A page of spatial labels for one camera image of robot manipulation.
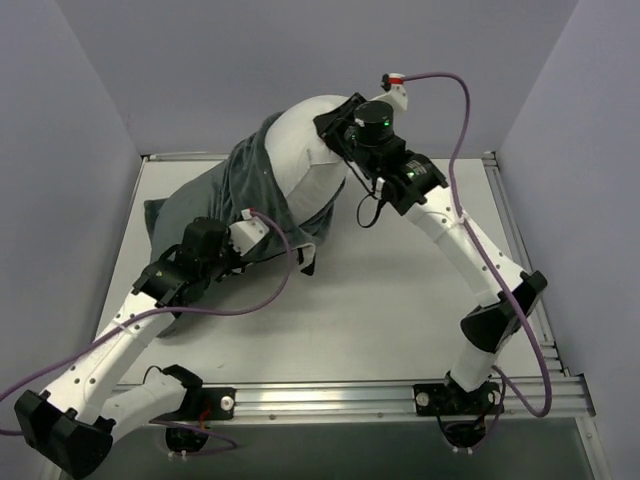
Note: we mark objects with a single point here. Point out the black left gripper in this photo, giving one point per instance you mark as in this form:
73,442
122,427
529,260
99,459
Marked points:
220,257

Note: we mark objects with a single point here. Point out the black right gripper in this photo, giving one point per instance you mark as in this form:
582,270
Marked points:
333,123

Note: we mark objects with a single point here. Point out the white pillow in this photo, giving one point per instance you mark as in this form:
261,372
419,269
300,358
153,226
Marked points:
310,155

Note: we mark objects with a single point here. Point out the zebra and grey plush pillowcase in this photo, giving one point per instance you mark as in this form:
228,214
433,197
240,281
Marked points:
244,180

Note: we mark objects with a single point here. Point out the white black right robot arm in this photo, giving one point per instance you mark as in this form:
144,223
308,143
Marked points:
361,132

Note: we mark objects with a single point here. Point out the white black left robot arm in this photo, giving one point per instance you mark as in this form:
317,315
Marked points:
74,421

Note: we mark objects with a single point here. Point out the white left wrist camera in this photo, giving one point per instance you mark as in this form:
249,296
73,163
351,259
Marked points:
245,235

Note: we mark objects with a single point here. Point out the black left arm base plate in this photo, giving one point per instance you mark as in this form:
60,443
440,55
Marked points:
204,404

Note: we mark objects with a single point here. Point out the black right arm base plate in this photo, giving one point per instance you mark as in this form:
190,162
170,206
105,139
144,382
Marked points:
439,399

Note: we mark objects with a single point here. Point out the aluminium front mounting rail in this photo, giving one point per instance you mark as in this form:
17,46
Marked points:
313,402

